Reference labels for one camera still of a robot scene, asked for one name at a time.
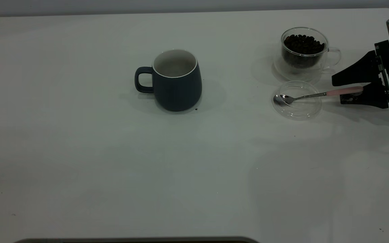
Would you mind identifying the steel spoon with pink handle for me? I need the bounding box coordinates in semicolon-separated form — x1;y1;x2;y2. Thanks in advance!
273;86;364;107

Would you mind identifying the dark blue-grey ceramic mug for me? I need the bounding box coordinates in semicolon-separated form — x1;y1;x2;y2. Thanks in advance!
134;49;203;112

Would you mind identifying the clear round glass lid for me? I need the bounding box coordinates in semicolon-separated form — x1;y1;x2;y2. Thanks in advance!
271;80;322;120

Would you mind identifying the heap of coffee beans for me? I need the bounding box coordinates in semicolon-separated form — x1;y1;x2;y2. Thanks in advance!
283;34;326;68

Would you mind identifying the clear double-wall glass cup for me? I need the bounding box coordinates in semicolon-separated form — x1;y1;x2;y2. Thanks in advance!
274;27;342;82

